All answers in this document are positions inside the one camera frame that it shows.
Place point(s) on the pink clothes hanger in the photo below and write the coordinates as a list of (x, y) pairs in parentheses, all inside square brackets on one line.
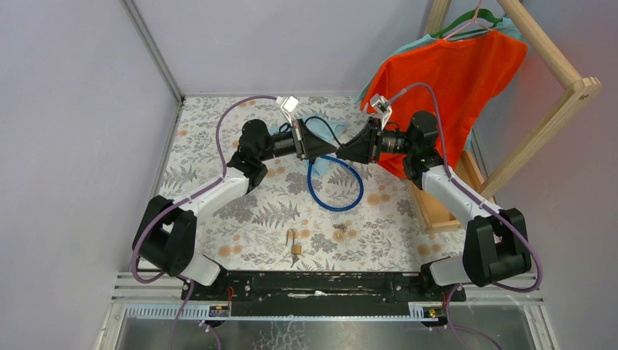
[(473, 21)]

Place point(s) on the brass padlock with key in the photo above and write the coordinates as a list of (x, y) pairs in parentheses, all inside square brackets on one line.
[(295, 249)]

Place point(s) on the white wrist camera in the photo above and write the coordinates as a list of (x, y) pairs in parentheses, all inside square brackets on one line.
[(382, 107), (287, 105)]

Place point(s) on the blue cable lock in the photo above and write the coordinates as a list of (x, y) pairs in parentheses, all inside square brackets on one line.
[(344, 187)]

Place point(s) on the wooden clothes rack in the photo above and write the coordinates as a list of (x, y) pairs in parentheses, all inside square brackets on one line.
[(434, 218)]

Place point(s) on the light blue towel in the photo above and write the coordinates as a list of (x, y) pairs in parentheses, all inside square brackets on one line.
[(320, 165)]

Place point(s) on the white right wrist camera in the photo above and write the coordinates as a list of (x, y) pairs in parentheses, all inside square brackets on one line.
[(382, 107)]

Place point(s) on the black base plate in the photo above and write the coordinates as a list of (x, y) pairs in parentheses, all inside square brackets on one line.
[(335, 287)]

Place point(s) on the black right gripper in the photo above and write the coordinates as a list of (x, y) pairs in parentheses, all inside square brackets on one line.
[(363, 146)]

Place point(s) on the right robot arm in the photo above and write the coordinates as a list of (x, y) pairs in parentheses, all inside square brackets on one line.
[(495, 246)]

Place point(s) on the teal t-shirt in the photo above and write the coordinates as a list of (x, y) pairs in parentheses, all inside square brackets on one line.
[(504, 26)]

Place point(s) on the aluminium slotted rail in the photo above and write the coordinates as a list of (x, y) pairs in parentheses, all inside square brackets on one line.
[(310, 310)]

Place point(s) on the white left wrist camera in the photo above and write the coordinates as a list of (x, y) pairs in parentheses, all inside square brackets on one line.
[(287, 105)]

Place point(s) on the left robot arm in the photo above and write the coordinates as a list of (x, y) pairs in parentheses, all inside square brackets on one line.
[(167, 235)]

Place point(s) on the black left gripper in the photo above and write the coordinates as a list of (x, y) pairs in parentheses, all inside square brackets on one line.
[(310, 145)]

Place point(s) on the orange t-shirt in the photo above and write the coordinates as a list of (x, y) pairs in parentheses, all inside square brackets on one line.
[(453, 78)]

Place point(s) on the green clothes hanger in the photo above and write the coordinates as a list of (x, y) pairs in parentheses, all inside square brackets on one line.
[(467, 18)]

